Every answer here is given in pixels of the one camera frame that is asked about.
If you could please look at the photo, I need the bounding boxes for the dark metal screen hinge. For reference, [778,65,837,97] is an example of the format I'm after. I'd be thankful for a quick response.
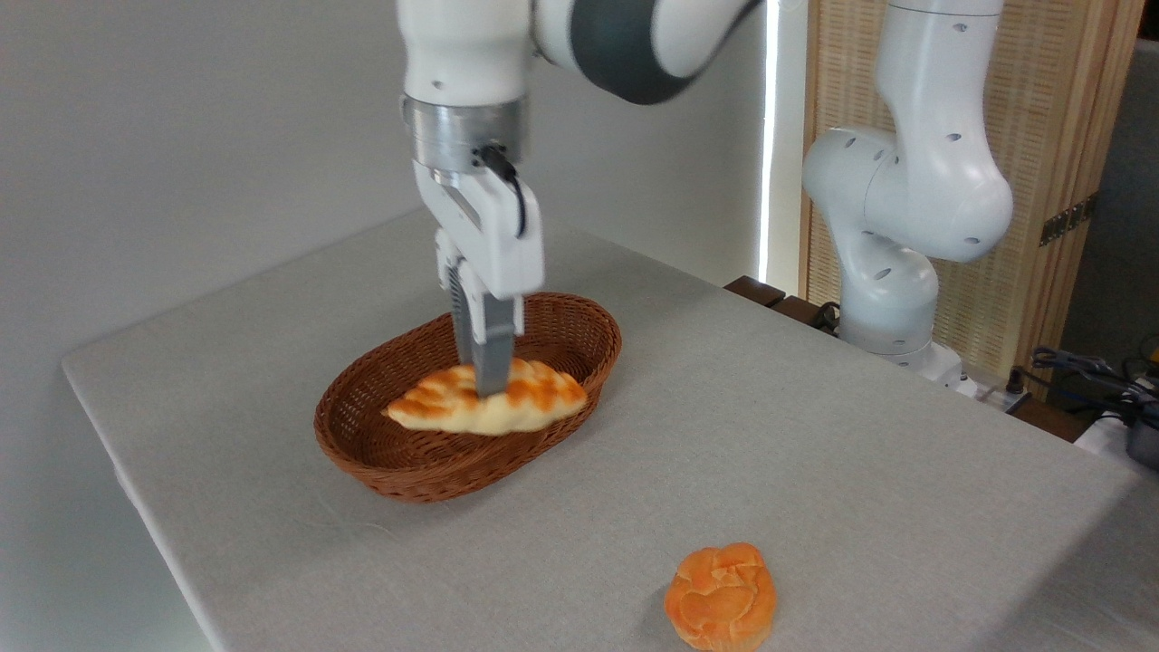
[1039,193,1099,248]

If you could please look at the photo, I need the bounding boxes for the white power strip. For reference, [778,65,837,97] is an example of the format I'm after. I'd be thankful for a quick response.
[960,379,1033,414]

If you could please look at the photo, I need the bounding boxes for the round orange bread roll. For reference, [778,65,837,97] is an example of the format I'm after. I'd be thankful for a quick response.
[664,542,779,652]

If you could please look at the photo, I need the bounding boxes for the grey tablecloth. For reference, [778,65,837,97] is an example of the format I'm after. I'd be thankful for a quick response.
[62,204,1159,652]

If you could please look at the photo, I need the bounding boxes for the dark blue cable bundle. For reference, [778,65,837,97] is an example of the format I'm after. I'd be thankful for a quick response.
[1019,346,1159,428]

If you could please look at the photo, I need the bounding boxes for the wooden rattan folding screen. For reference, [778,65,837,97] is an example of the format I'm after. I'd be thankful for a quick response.
[800,0,1147,386]

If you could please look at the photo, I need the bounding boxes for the long braided bread loaf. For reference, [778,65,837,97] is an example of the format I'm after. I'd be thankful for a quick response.
[381,357,589,437]

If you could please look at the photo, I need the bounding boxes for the brown oval wicker basket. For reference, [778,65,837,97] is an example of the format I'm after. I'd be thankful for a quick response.
[313,292,624,504]

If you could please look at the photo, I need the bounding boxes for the dark wooden base board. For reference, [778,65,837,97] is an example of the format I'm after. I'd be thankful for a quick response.
[723,275,1098,444]

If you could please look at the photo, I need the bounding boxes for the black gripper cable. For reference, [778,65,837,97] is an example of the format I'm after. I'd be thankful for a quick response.
[477,144,529,239]

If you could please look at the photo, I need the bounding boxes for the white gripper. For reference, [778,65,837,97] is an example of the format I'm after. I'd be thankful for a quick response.
[414,160,547,398]

